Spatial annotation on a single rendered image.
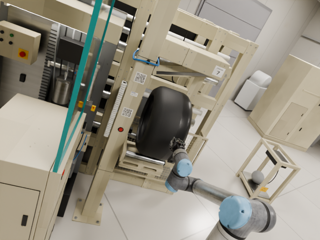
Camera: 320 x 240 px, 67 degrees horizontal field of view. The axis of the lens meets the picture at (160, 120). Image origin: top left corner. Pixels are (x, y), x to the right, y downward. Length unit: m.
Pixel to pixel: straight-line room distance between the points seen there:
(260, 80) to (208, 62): 5.96
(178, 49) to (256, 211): 1.35
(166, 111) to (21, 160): 0.96
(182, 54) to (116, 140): 0.86
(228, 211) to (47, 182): 0.75
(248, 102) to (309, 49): 2.76
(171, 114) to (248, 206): 0.95
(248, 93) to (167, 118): 6.42
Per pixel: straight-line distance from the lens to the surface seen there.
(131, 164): 2.01
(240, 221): 0.95
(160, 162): 2.02
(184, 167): 1.38
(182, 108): 1.77
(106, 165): 2.14
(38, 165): 1.15
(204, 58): 2.02
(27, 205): 1.30
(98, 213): 2.67
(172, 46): 1.95
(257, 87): 7.88
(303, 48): 9.59
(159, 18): 1.64
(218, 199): 1.29
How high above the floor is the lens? 2.06
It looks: 26 degrees down
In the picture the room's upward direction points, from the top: 25 degrees clockwise
